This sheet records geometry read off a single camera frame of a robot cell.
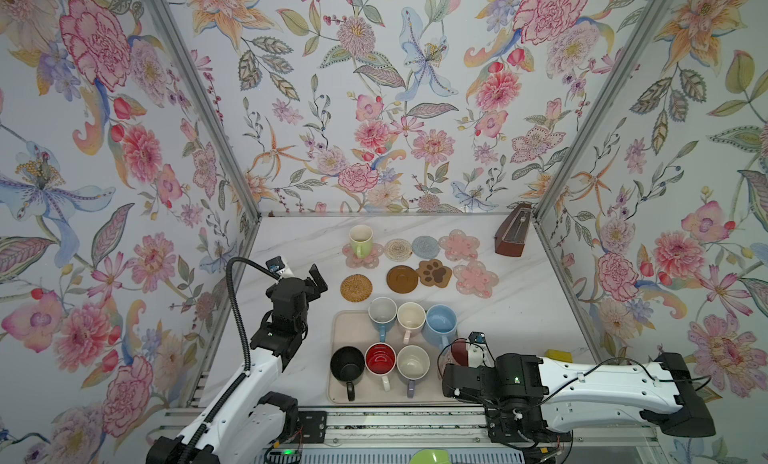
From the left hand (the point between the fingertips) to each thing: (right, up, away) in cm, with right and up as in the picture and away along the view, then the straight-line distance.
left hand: (308, 271), depth 81 cm
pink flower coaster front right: (+51, -5, +20) cm, 55 cm away
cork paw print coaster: (+38, -3, +23) cm, 44 cm away
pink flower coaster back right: (+48, +7, +32) cm, 58 cm away
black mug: (+10, -26, +1) cm, 28 cm away
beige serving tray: (+12, -18, +9) cm, 23 cm away
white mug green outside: (+13, +8, +20) cm, 25 cm away
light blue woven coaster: (+36, +6, +29) cm, 47 cm away
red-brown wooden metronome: (+65, +11, +22) cm, 69 cm away
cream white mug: (+28, -13, +6) cm, 32 cm away
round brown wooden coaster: (+27, -5, +20) cm, 34 cm away
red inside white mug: (+19, -25, +2) cm, 32 cm away
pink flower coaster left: (+16, +1, +26) cm, 30 cm away
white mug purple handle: (+29, -26, +2) cm, 39 cm away
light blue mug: (+38, -17, +10) cm, 43 cm away
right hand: (+38, -28, -9) cm, 48 cm away
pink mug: (+39, -18, -9) cm, 44 cm away
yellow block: (+69, -24, +2) cm, 73 cm away
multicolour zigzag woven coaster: (+26, +5, +29) cm, 39 cm away
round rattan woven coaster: (+11, -7, +18) cm, 23 cm away
